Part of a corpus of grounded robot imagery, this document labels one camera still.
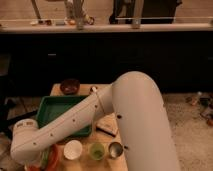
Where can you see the dark red bowl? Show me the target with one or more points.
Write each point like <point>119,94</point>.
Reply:
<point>70,86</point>

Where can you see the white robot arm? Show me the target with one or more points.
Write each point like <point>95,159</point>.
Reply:
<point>141,116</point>

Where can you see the green plastic cup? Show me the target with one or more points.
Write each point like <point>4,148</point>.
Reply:
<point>96,151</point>

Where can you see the green pepper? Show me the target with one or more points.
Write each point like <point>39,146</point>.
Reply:
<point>45,159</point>

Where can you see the dark counter cabinet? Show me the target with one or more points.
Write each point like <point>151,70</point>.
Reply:
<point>179,57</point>

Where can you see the orange bowl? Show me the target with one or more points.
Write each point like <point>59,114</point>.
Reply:
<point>52,163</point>

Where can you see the white small bowl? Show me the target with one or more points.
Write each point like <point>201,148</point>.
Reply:
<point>73,150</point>

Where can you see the green plastic tray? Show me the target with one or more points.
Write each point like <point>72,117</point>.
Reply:
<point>51,107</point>

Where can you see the metal cup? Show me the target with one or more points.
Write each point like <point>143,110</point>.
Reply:
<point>115,150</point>

